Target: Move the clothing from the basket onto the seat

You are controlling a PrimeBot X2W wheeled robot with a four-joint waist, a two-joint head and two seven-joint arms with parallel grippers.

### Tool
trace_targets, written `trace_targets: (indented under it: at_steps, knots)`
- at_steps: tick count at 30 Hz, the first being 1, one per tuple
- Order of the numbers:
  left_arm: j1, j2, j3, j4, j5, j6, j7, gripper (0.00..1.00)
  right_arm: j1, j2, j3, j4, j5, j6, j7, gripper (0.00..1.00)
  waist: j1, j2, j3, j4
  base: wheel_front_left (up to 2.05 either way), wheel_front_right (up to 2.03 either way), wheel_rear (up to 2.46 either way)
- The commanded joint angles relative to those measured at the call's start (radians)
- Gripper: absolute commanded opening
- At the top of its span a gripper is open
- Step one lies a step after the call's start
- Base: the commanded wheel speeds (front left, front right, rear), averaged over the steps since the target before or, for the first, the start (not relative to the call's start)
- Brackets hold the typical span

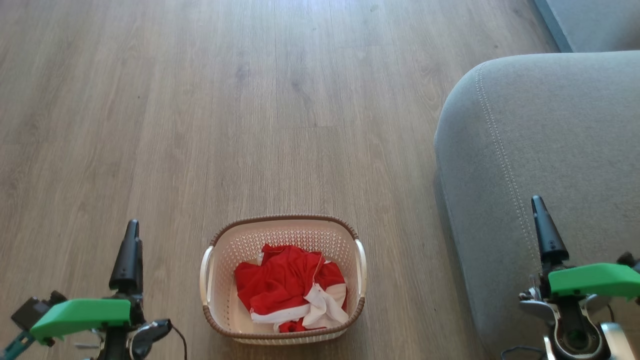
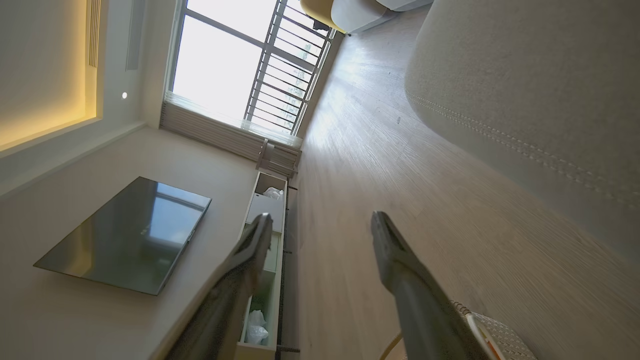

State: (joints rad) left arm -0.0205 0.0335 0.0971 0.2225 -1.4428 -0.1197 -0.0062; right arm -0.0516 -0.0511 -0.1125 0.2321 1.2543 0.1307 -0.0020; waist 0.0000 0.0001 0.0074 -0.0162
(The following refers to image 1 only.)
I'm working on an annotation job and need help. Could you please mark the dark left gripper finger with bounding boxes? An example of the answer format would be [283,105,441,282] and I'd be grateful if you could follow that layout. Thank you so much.
[126,220,143,294]
[110,220,134,294]

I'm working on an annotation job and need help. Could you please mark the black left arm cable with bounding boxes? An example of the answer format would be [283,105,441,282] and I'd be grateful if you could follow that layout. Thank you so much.
[169,324,189,360]

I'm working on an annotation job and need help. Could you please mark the grey sofa seat base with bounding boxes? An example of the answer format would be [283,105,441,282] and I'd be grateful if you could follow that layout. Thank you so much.
[532,0,640,53]

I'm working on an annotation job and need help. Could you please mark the cream plastic laundry basket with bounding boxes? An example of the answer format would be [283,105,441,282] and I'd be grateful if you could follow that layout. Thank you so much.
[199,214,368,346]

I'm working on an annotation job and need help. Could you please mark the teal left cable plug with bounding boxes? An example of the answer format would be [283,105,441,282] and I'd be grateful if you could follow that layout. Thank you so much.
[1,330,36,360]

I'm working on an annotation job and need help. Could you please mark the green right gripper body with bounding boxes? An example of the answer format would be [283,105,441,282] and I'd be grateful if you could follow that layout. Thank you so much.
[541,262,640,301]

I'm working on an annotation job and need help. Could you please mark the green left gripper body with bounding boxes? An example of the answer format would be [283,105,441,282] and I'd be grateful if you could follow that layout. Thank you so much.
[30,292,146,346]

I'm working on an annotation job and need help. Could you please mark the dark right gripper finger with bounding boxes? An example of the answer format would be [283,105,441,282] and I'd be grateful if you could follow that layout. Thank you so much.
[532,195,554,265]
[537,195,569,265]

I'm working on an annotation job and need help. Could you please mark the red and white jersey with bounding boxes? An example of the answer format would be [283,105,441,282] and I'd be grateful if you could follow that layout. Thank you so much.
[234,243,350,334]

